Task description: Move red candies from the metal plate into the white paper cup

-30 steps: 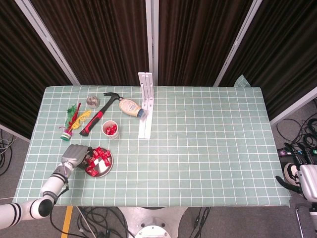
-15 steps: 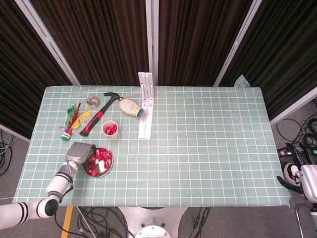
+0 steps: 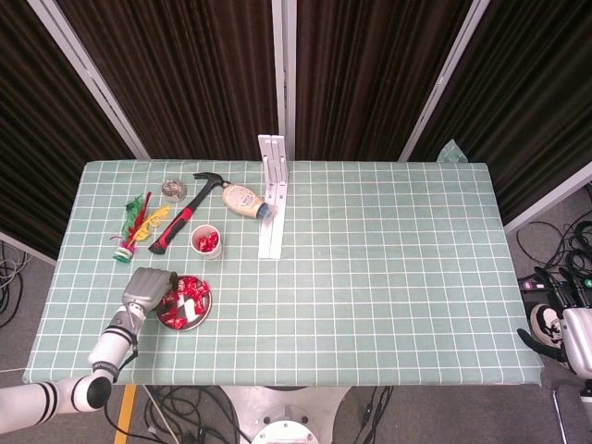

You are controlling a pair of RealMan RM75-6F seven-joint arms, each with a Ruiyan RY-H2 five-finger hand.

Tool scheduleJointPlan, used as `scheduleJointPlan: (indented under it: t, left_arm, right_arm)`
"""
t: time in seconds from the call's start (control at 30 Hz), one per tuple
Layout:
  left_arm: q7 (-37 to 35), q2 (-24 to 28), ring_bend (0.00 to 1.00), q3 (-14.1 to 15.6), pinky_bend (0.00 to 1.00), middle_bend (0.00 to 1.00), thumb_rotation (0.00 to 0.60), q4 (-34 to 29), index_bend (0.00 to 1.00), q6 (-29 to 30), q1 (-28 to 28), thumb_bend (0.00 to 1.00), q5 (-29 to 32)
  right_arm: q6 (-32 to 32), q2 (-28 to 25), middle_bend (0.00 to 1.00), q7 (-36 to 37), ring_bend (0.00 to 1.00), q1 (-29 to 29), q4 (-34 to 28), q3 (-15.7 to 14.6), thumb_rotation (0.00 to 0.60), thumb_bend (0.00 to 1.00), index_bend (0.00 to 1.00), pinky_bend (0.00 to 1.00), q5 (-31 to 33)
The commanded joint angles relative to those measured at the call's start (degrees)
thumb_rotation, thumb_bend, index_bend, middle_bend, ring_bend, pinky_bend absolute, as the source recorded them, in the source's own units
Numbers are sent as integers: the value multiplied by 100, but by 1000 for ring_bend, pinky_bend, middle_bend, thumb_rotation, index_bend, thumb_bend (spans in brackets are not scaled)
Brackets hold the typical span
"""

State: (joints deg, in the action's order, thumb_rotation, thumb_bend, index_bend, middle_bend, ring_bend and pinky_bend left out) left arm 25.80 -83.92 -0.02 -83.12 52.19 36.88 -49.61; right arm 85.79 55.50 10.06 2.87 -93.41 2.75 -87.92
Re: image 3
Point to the small clear jar of clips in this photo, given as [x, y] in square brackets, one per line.
[173, 189]

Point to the white black sneaker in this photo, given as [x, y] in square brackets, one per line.
[546, 319]

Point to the white paper cup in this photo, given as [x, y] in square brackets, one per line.
[215, 252]

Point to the round metal plate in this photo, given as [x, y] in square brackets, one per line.
[208, 315]

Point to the mayonnaise squeeze bottle blue cap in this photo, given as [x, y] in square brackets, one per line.
[240, 199]

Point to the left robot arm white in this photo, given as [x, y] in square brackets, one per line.
[108, 347]

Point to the dark brown curtain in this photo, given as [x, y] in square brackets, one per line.
[532, 92]
[185, 69]
[370, 69]
[37, 139]

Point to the colourful feather shuttlecock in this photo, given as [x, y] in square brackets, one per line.
[124, 253]

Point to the red black claw hammer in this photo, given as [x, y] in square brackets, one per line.
[178, 224]

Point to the white partition post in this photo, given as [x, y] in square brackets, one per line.
[444, 78]
[92, 78]
[283, 69]

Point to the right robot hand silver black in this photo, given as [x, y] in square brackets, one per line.
[578, 340]

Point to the black power strip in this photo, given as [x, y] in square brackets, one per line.
[529, 285]

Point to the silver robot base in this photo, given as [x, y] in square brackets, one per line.
[282, 416]

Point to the green checked tablecloth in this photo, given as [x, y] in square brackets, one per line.
[370, 277]

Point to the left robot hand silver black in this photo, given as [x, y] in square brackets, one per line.
[148, 287]

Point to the yellow floor tape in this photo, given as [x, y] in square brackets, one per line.
[124, 411]

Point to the white partition base rail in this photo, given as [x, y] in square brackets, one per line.
[28, 250]
[550, 199]

